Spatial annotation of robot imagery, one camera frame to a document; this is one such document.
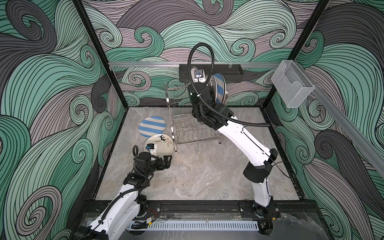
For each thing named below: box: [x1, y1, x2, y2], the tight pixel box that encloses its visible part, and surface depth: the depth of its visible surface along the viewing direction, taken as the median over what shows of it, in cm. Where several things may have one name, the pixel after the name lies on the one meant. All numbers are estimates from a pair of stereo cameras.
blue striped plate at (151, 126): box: [138, 116, 167, 138], surface depth 110 cm
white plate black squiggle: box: [144, 133, 174, 158], surface depth 100 cm
